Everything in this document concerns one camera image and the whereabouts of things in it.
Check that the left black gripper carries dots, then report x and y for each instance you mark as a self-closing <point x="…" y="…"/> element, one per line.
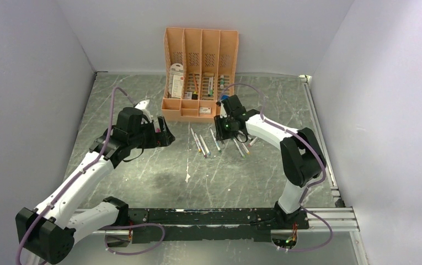
<point x="166" y="137"/>

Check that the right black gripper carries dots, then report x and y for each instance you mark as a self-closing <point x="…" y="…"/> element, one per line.
<point x="220" y="134"/>

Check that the green tip pen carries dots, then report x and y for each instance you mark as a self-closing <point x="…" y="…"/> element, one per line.
<point x="239" y="147"/>

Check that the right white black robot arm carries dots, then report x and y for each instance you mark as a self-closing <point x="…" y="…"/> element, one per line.
<point x="301" y="155"/>

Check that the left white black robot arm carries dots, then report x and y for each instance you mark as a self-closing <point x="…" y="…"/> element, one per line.
<point x="50" y="230"/>

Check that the mint cap yellow tip pen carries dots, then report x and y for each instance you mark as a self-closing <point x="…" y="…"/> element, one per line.
<point x="244" y="148"/>

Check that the blue cap pink tip pen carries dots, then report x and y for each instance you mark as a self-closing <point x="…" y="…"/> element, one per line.
<point x="252" y="142"/>

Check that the small white box in organizer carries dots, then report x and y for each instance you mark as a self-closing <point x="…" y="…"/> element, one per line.
<point x="205" y="110"/>

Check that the white packet in organizer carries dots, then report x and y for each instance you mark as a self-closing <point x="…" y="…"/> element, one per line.
<point x="176" y="80"/>

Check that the orange desk organizer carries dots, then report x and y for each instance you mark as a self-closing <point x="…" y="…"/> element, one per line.
<point x="209" y="58"/>

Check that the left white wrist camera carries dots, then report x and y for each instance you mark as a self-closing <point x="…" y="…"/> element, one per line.
<point x="143" y="106"/>

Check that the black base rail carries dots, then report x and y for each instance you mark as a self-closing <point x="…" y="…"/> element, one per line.
<point x="257" y="224"/>

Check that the aluminium frame rail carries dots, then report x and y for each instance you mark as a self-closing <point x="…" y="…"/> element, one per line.
<point x="340" y="217"/>

